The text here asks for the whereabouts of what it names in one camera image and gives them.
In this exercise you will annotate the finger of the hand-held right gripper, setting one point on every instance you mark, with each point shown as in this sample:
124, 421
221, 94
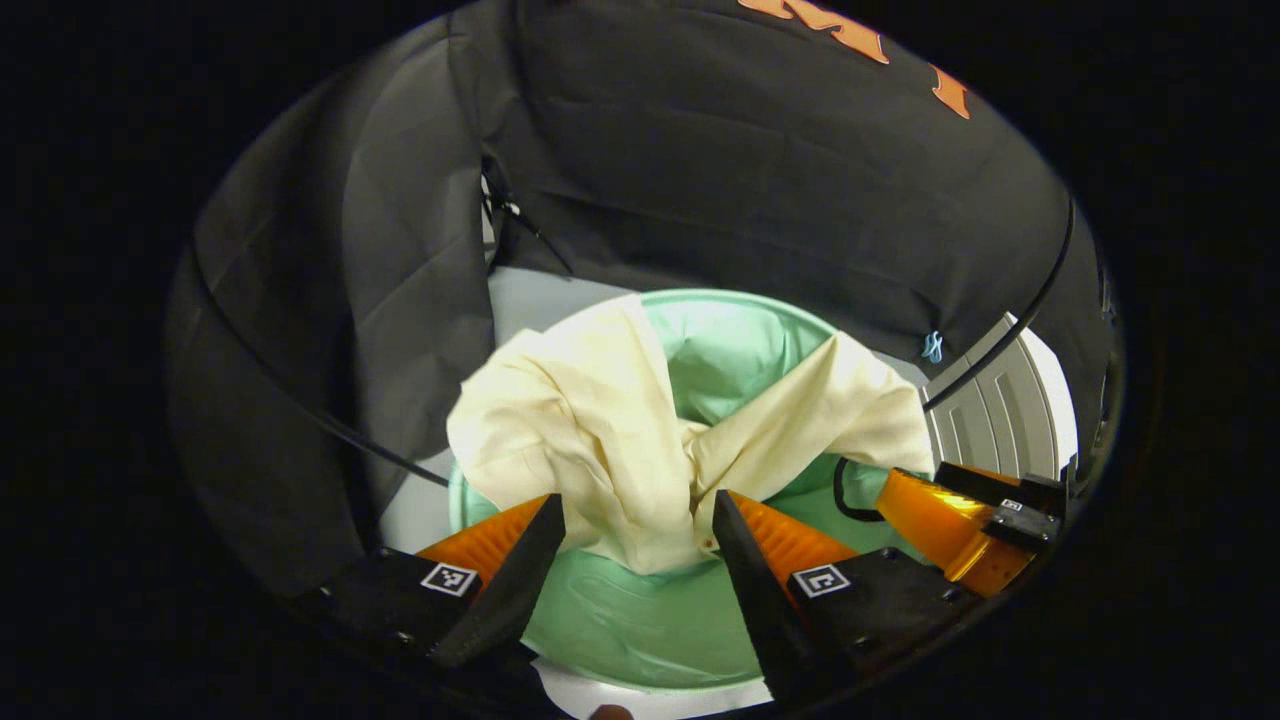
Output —
1030, 490
930, 520

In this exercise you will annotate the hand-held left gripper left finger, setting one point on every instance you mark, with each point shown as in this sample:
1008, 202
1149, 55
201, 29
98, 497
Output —
510, 590

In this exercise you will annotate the cream shirt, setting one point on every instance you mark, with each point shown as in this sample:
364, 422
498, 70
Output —
580, 420

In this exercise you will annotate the green laundry hamper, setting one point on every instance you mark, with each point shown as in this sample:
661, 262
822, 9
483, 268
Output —
640, 620

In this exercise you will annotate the thin black rod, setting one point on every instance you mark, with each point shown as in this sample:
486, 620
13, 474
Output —
330, 425

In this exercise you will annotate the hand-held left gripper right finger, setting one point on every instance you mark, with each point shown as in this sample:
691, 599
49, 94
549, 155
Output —
760, 610

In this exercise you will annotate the black backdrop cloth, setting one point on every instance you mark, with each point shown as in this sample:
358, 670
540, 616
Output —
700, 150

